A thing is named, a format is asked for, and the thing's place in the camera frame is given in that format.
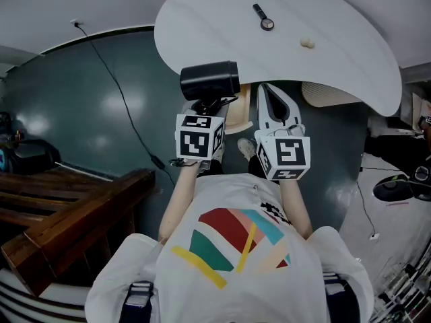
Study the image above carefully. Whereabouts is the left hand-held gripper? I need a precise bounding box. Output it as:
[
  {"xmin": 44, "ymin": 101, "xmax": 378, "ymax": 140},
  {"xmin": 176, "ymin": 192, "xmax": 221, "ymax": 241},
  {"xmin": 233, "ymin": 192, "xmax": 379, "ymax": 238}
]
[{"xmin": 174, "ymin": 98, "xmax": 234, "ymax": 168}]

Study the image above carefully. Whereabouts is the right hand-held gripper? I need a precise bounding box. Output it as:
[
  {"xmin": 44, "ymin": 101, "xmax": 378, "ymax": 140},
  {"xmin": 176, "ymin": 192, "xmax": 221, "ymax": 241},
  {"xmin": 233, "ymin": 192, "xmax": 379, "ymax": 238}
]
[{"xmin": 253, "ymin": 82, "xmax": 312, "ymax": 182}]

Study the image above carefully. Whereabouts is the beige wooden drawer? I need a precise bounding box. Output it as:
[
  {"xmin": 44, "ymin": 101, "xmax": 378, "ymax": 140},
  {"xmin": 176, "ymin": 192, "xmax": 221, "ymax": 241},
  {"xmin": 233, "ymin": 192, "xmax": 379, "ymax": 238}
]
[{"xmin": 223, "ymin": 82, "xmax": 255, "ymax": 136}]

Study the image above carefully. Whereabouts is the person's left forearm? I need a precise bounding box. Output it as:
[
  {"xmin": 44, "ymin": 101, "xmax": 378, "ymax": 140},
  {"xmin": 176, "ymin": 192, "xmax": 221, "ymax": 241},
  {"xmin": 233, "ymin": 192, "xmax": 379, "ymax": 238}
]
[{"xmin": 158, "ymin": 161, "xmax": 203, "ymax": 246}]

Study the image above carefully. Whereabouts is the person's right forearm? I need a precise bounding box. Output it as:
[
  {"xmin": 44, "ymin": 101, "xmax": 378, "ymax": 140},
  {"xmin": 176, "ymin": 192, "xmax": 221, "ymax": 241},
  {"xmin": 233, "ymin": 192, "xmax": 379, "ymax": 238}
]
[{"xmin": 277, "ymin": 177, "xmax": 313, "ymax": 241}]

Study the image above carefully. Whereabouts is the person's left white shoe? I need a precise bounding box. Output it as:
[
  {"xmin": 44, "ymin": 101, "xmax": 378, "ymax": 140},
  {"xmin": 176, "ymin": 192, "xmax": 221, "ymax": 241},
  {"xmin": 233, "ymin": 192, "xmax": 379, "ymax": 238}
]
[{"xmin": 211, "ymin": 142, "xmax": 226, "ymax": 165}]

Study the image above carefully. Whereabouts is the person's white shoe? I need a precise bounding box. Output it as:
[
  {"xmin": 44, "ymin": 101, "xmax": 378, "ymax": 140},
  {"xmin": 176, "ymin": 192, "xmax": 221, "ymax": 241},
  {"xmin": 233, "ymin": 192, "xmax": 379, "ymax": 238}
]
[
  {"xmin": 211, "ymin": 142, "xmax": 226, "ymax": 165},
  {"xmin": 236, "ymin": 137, "xmax": 257, "ymax": 163}
]

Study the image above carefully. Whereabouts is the person's right white shoe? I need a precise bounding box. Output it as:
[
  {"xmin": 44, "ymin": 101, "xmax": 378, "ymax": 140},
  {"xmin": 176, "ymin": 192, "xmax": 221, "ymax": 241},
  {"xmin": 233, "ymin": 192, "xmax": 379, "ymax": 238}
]
[{"xmin": 236, "ymin": 137, "xmax": 257, "ymax": 163}]

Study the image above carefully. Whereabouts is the beige ribbed table base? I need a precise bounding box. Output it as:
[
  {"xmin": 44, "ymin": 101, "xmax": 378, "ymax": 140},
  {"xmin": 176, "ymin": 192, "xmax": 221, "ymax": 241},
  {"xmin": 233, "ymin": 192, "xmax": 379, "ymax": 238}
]
[{"xmin": 300, "ymin": 81, "xmax": 364, "ymax": 109}]

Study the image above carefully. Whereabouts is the white oval table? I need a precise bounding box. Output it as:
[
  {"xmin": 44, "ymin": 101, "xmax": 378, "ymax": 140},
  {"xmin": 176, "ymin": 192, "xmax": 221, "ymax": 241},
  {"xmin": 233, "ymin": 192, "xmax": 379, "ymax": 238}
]
[{"xmin": 154, "ymin": 0, "xmax": 403, "ymax": 118}]

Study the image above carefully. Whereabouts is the brown wooden stair railing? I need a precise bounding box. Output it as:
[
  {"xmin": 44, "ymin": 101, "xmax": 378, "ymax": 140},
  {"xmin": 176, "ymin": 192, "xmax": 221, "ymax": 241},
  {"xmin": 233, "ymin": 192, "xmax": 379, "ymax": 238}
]
[{"xmin": 0, "ymin": 166, "xmax": 157, "ymax": 298}]

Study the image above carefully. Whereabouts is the black and green shoe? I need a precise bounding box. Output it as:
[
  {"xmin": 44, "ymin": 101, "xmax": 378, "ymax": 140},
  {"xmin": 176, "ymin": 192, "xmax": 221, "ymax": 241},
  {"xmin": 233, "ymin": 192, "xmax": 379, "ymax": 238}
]
[{"xmin": 372, "ymin": 174, "xmax": 413, "ymax": 203}]

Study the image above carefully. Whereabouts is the white printed t-shirt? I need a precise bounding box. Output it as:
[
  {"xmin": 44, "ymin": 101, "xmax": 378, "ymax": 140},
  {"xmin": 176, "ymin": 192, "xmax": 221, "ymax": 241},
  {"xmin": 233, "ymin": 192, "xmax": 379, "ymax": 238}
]
[{"xmin": 85, "ymin": 172, "xmax": 375, "ymax": 323}]

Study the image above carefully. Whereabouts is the black bag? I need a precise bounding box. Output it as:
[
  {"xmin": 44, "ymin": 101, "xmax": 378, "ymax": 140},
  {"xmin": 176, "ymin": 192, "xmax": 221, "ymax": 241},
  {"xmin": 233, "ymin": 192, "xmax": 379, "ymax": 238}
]
[{"xmin": 0, "ymin": 137, "xmax": 63, "ymax": 175}]

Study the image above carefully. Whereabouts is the black power cable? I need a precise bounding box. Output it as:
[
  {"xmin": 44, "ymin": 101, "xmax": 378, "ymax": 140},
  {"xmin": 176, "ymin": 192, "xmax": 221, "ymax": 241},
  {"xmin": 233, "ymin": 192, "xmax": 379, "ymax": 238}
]
[{"xmin": 73, "ymin": 22, "xmax": 176, "ymax": 188}]

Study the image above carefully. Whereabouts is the backpack strap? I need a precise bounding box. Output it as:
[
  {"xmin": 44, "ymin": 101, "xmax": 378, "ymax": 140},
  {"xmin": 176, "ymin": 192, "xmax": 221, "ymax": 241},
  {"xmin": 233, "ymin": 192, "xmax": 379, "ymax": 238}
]
[
  {"xmin": 322, "ymin": 272, "xmax": 358, "ymax": 323},
  {"xmin": 121, "ymin": 280, "xmax": 156, "ymax": 323}
]

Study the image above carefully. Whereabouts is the metal wire shelf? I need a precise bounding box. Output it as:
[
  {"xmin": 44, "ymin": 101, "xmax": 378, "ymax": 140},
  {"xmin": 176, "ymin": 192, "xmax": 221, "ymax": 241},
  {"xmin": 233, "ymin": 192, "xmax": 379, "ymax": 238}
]
[{"xmin": 372, "ymin": 256, "xmax": 431, "ymax": 323}]

